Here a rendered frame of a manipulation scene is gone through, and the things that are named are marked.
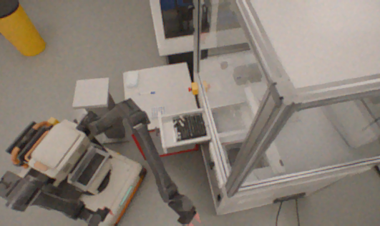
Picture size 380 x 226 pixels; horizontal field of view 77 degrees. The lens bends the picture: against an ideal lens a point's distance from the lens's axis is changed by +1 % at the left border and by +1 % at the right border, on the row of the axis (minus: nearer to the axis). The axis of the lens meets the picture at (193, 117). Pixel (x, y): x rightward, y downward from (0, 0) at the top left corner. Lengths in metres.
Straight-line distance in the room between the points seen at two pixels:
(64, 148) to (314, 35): 1.16
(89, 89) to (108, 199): 0.97
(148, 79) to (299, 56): 1.64
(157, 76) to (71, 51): 1.91
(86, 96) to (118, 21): 2.04
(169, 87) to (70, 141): 1.03
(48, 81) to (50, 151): 2.33
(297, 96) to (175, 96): 1.54
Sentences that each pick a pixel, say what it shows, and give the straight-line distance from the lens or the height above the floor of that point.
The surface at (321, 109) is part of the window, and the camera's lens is 0.70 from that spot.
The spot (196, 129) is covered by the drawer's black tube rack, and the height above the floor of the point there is 0.90.
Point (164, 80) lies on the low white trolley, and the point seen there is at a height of 0.76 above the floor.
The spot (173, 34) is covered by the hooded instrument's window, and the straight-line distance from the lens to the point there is 2.14.
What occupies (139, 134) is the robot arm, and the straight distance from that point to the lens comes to 1.08.
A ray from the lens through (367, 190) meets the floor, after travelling 3.00.
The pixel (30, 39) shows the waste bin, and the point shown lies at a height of 0.24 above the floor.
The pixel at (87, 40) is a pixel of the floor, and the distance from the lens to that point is 3.89.
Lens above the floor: 2.43
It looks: 61 degrees down
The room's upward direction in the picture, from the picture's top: 1 degrees counter-clockwise
